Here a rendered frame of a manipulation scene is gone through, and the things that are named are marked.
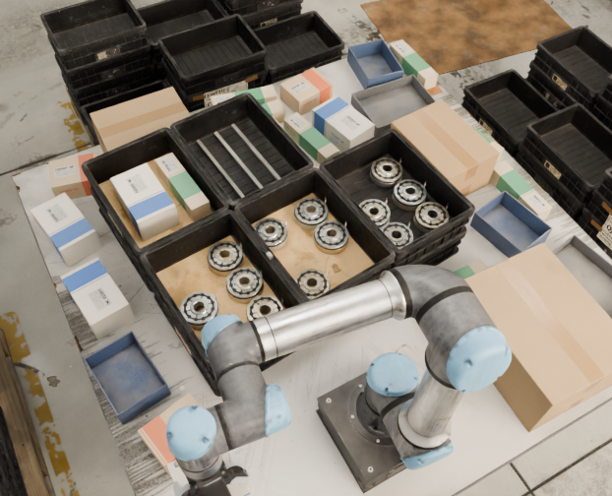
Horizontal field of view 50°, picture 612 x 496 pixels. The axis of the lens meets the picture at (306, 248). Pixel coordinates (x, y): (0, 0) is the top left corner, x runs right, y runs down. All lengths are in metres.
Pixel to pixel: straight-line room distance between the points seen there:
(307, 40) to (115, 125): 1.35
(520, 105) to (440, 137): 1.16
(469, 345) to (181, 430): 0.48
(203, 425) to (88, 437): 1.66
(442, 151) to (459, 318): 1.13
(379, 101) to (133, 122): 0.92
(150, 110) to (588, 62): 2.16
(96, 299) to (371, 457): 0.88
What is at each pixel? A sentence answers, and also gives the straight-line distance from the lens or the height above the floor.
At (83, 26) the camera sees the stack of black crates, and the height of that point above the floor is 0.49.
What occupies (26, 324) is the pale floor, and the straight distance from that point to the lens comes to 2.95.
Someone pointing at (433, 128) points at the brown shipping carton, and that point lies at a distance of 2.27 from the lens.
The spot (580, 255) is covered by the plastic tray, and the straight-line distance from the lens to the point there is 2.27.
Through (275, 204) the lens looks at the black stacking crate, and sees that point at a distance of 1.99.
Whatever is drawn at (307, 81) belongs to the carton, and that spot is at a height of 0.77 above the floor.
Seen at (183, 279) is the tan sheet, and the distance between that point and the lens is 1.90.
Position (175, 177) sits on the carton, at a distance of 2.05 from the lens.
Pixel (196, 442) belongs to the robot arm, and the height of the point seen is 1.46.
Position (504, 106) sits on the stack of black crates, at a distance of 3.32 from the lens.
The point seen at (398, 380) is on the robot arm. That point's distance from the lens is 1.53.
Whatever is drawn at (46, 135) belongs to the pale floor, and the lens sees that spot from 3.61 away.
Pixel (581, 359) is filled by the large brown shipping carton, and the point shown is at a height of 0.90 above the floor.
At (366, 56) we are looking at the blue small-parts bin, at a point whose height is 0.70.
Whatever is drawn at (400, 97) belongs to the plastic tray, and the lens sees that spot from 2.59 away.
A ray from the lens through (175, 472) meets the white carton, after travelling 1.35.
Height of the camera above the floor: 2.42
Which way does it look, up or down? 55 degrees down
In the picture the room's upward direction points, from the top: 2 degrees clockwise
